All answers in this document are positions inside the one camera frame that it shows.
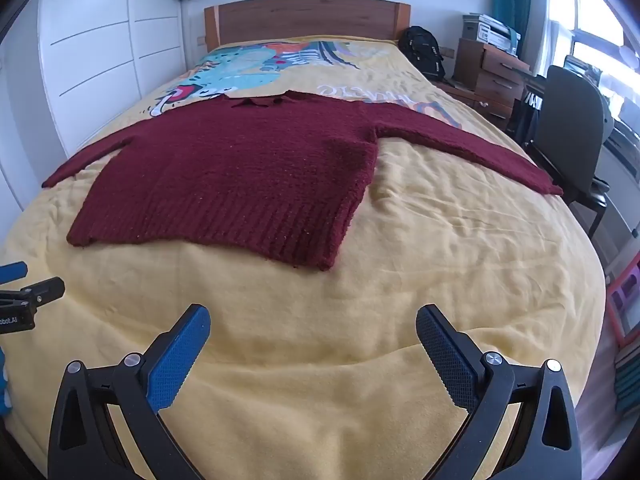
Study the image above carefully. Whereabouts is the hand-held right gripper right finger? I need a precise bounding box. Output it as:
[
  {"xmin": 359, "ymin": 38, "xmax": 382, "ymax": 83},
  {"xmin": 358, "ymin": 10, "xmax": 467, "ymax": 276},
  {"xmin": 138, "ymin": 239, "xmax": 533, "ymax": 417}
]
[{"xmin": 416, "ymin": 304, "xmax": 583, "ymax": 480}]

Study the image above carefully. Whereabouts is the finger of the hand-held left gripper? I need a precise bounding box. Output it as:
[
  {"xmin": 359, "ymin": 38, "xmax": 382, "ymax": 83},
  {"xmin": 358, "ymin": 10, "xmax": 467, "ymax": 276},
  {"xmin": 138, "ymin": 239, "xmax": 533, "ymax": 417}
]
[
  {"xmin": 0, "ymin": 277, "xmax": 66, "ymax": 315},
  {"xmin": 0, "ymin": 260, "xmax": 27, "ymax": 284}
]

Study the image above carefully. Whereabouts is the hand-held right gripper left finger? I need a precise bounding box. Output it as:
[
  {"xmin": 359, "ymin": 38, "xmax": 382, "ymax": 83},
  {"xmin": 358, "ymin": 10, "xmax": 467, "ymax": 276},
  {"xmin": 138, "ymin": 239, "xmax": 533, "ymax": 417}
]
[{"xmin": 47, "ymin": 304, "xmax": 211, "ymax": 480}]

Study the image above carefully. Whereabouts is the maroon knitted sweater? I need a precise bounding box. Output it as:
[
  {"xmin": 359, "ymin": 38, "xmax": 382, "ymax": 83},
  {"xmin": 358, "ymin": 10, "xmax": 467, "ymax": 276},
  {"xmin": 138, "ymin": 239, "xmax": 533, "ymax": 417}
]
[{"xmin": 41, "ymin": 90, "xmax": 565, "ymax": 272}]

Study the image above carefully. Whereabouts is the yellow printed blanket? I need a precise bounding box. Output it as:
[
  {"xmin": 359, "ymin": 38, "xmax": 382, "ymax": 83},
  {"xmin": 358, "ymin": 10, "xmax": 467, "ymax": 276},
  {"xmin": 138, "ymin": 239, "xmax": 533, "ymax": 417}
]
[{"xmin": 0, "ymin": 35, "xmax": 608, "ymax": 480}]

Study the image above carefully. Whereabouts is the stack of teal books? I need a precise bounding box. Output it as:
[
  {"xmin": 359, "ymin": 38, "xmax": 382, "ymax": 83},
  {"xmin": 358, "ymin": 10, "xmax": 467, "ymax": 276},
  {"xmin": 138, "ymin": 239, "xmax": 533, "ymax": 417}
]
[{"xmin": 612, "ymin": 345, "xmax": 640, "ymax": 416}]

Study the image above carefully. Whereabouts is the white wardrobe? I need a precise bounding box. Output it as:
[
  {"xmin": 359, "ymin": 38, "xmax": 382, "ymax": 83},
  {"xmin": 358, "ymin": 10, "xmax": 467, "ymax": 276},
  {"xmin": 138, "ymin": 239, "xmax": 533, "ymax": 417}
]
[{"xmin": 0, "ymin": 0, "xmax": 183, "ymax": 211}]

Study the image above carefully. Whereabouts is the black bag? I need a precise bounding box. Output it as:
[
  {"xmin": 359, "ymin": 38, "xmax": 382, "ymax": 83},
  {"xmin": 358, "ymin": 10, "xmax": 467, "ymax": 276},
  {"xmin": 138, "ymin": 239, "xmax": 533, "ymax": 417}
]
[{"xmin": 510, "ymin": 87, "xmax": 543, "ymax": 146}]

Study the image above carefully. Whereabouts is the grey office chair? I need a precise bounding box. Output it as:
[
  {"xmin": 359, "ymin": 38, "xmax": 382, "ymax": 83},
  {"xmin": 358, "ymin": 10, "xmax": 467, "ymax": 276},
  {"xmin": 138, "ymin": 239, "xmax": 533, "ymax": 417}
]
[{"xmin": 525, "ymin": 65, "xmax": 612, "ymax": 238}]

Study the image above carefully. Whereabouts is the wooden drawer cabinet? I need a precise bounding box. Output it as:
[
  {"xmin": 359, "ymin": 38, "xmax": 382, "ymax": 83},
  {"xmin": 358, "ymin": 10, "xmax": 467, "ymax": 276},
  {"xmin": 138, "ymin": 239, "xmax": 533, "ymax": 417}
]
[{"xmin": 435, "ymin": 38, "xmax": 532, "ymax": 133}]

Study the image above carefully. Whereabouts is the black backpack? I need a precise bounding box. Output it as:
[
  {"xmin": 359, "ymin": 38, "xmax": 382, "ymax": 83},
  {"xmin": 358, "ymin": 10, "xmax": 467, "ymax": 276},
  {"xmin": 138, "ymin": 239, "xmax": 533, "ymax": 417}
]
[{"xmin": 398, "ymin": 26, "xmax": 446, "ymax": 81}]

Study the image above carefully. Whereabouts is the grey printer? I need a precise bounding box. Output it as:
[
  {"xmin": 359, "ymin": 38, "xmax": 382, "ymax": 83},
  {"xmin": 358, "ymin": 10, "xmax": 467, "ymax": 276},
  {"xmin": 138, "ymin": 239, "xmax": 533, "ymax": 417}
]
[{"xmin": 461, "ymin": 14, "xmax": 522, "ymax": 56}]

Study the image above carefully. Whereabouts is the wooden headboard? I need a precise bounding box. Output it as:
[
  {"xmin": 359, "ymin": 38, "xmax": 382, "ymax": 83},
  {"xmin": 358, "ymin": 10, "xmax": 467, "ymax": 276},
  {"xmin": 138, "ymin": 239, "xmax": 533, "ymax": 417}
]
[{"xmin": 204, "ymin": 0, "xmax": 412, "ymax": 53}]

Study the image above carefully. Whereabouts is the window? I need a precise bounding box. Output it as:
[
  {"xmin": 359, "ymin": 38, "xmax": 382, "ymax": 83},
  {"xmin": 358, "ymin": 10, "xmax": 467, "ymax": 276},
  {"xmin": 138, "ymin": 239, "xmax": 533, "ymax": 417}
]
[{"xmin": 550, "ymin": 0, "xmax": 640, "ymax": 86}]

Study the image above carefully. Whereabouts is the pink frame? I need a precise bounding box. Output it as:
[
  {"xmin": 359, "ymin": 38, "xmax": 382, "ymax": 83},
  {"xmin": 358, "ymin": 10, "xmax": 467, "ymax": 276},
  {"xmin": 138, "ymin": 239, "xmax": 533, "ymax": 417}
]
[{"xmin": 605, "ymin": 252, "xmax": 640, "ymax": 346}]

